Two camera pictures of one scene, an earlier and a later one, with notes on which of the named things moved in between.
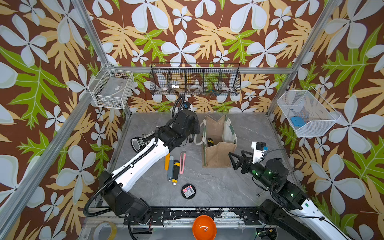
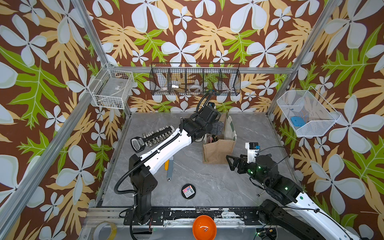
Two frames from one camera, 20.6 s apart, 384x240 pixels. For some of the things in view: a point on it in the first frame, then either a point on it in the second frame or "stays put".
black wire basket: (195, 79) stays put
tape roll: (114, 232) stays put
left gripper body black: (193, 130) → (212, 129)
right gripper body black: (257, 170) stays put
